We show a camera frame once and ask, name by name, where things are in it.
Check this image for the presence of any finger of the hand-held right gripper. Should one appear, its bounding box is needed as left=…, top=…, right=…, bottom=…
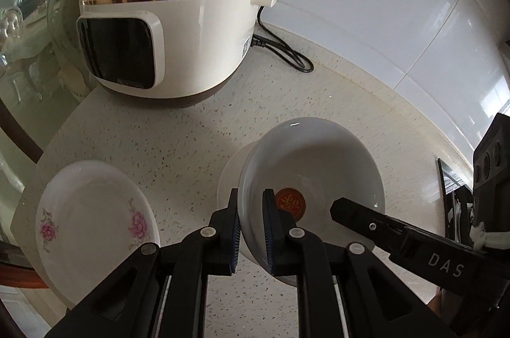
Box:
left=330, top=197, right=407, bottom=255

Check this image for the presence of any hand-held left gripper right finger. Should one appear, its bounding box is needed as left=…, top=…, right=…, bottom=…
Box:
left=261, top=189, right=459, bottom=338

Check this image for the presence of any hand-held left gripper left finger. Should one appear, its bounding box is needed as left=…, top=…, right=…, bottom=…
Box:
left=44, top=189, right=242, bottom=338

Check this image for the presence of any white bowl with pink flowers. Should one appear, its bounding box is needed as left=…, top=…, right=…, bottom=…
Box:
left=217, top=147, right=256, bottom=211

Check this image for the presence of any red bowl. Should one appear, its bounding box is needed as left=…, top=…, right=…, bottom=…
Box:
left=238, top=118, right=385, bottom=277

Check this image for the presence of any large white floral plate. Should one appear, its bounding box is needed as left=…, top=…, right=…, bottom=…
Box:
left=35, top=160, right=161, bottom=311

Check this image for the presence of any white knitted cloth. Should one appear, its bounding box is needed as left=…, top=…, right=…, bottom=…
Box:
left=469, top=222, right=510, bottom=256

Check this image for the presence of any cream rice cooker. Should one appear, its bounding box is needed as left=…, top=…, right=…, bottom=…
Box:
left=76, top=0, right=280, bottom=108

